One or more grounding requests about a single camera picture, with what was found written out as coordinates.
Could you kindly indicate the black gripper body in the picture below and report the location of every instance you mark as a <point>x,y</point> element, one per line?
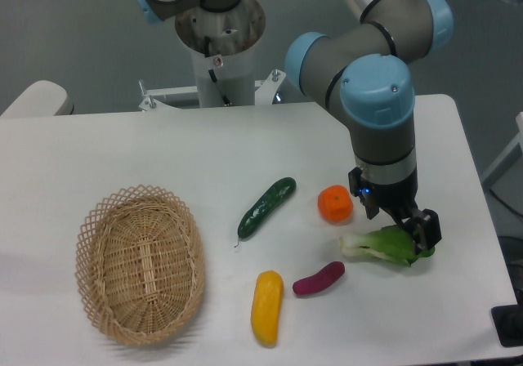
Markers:
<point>397,199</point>

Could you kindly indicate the white chair back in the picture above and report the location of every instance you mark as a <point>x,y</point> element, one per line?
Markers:
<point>41,99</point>

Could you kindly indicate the white metal base frame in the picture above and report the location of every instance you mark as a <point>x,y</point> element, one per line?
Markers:
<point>267,92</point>

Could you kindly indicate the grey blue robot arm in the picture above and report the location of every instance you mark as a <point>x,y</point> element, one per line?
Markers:
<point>361,78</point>

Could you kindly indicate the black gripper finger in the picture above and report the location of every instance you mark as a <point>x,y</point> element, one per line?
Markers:
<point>423,227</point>
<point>369,203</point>

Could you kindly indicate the woven wicker basket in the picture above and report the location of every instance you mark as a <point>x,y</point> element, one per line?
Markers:
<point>140,266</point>

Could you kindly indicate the orange tangerine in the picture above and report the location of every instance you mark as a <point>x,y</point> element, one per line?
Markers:
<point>335,204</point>

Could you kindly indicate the yellow squash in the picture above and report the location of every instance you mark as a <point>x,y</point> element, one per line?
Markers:
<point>267,300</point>

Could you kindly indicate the white furniture at right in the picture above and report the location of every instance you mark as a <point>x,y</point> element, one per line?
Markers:
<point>506,158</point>

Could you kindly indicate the purple sweet potato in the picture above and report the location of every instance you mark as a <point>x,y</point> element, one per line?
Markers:
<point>321,280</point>

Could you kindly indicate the green cucumber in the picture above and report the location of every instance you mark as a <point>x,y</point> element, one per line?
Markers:
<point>276,195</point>

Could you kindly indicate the green bok choy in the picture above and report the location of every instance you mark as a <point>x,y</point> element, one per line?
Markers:
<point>390,243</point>

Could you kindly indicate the black device at edge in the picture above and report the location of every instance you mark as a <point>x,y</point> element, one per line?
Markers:
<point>508,324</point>

